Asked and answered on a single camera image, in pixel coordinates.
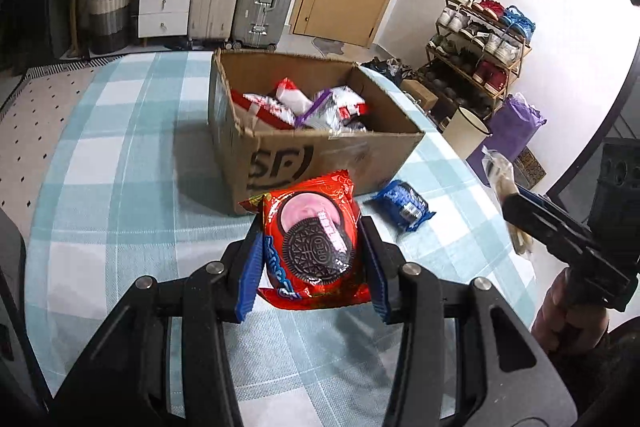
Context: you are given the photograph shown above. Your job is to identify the blue cookie packet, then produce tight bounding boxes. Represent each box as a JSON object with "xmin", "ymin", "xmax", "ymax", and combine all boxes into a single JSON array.
[{"xmin": 370, "ymin": 179, "xmax": 437, "ymax": 234}]

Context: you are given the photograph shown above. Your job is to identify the teal checked tablecloth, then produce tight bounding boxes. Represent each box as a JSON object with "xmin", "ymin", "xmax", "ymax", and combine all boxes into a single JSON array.
[{"xmin": 22, "ymin": 52, "xmax": 538, "ymax": 427}]

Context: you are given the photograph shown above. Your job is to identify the purple bag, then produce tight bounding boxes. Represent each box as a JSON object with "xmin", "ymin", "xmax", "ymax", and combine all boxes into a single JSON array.
[{"xmin": 467, "ymin": 93, "xmax": 548, "ymax": 185}]

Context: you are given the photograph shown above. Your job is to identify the white dotted rug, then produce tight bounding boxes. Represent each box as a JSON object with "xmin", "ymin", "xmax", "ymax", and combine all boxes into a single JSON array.
[{"xmin": 0, "ymin": 59, "xmax": 108, "ymax": 208}]

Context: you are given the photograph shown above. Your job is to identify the red and white snack packet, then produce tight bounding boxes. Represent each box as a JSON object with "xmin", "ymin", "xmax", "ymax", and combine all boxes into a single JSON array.
[{"xmin": 231, "ymin": 91, "xmax": 297, "ymax": 128}]

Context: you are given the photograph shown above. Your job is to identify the white bucket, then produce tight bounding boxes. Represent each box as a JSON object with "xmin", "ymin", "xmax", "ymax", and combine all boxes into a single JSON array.
[{"xmin": 442, "ymin": 107, "xmax": 492, "ymax": 160}]

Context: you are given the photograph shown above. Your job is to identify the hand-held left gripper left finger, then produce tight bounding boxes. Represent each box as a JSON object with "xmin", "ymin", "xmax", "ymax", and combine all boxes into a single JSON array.
[{"xmin": 50, "ymin": 213, "xmax": 266, "ymax": 427}]

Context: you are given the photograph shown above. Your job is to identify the group of assorted shoes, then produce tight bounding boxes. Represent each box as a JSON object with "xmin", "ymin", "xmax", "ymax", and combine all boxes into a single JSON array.
[{"xmin": 427, "ymin": 0, "xmax": 536, "ymax": 112}]

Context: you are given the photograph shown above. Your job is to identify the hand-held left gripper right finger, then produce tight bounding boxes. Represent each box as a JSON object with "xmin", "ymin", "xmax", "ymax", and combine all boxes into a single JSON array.
[{"xmin": 360, "ymin": 216, "xmax": 578, "ymax": 427}]

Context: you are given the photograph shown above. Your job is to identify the purple and white snack packet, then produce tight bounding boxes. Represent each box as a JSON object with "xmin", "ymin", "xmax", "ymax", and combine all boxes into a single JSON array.
[{"xmin": 294, "ymin": 88, "xmax": 346, "ymax": 130}]

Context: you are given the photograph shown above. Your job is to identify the brown patterned mat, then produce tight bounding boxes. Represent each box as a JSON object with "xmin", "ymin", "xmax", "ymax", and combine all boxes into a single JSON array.
[{"xmin": 512, "ymin": 147, "xmax": 548, "ymax": 190}]

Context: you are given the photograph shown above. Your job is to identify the grey floor mat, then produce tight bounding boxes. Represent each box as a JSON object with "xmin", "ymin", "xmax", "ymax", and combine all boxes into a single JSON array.
[{"xmin": 311, "ymin": 36, "xmax": 346, "ymax": 55}]

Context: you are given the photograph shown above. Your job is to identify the clear pale snack packet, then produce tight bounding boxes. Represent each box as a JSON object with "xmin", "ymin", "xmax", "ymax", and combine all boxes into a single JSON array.
[{"xmin": 481, "ymin": 148, "xmax": 535, "ymax": 255}]

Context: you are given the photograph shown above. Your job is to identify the person's right hand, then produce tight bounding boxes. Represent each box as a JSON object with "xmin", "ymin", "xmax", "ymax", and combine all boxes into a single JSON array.
[{"xmin": 531, "ymin": 267, "xmax": 608, "ymax": 354}]

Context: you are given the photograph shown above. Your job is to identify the wooden shoe rack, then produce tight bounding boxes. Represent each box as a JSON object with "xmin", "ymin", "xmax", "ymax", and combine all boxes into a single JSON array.
[{"xmin": 425, "ymin": 0, "xmax": 536, "ymax": 120}]

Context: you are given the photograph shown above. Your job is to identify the small brown box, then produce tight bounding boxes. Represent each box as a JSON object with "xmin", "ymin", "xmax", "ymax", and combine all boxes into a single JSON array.
[{"xmin": 400, "ymin": 78, "xmax": 440, "ymax": 112}]

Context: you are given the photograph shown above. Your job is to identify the brown cardboard box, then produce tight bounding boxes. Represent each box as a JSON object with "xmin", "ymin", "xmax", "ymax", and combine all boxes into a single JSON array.
[{"xmin": 207, "ymin": 48, "xmax": 426, "ymax": 215}]

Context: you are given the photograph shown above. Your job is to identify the white drawer cabinet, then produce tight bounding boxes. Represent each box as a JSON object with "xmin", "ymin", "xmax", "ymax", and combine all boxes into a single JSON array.
[{"xmin": 137, "ymin": 0, "xmax": 196, "ymax": 40}]

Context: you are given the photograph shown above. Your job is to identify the grey and white woven basket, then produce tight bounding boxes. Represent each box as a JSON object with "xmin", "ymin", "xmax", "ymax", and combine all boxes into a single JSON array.
[{"xmin": 89, "ymin": 0, "xmax": 131, "ymax": 55}]

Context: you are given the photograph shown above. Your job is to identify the grey cabinet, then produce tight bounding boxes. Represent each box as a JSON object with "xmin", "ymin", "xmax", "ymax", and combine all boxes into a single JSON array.
[{"xmin": 0, "ymin": 207, "xmax": 53, "ymax": 413}]

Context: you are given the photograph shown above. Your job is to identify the dark clothes pile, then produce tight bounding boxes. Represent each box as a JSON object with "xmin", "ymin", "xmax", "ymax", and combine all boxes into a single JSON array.
[{"xmin": 362, "ymin": 57, "xmax": 416, "ymax": 85}]

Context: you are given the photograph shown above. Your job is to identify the red cookie packet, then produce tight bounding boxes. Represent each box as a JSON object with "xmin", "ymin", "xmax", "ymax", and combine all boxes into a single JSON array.
[{"xmin": 239, "ymin": 171, "xmax": 373, "ymax": 312}]

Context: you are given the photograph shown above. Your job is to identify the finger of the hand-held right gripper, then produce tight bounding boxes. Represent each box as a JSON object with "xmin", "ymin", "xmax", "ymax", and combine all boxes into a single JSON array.
[{"xmin": 501, "ymin": 184, "xmax": 603, "ymax": 268}]

